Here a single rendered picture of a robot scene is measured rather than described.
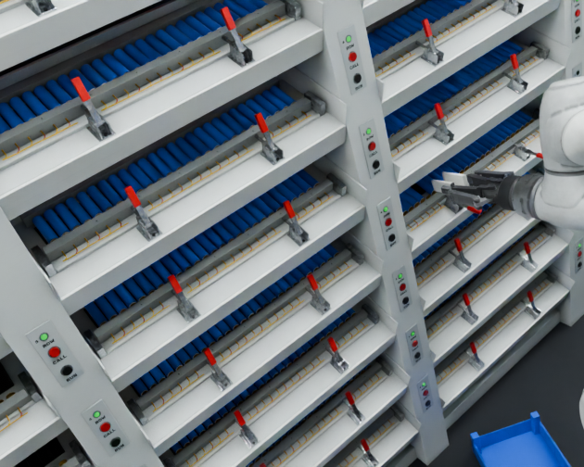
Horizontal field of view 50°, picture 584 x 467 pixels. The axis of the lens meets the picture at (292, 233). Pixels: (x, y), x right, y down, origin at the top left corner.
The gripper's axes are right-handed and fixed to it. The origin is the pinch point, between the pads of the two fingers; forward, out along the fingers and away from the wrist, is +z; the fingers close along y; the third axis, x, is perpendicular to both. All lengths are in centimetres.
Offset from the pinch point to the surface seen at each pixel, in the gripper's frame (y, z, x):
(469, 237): -9.8, 8.9, 23.7
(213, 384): 71, 4, 7
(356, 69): 21.5, -7.5, -37.6
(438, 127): -0.5, -1.0, -14.3
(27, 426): 101, 0, -11
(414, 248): 15.5, 0.0, 8.8
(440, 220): 4.5, 1.3, 7.9
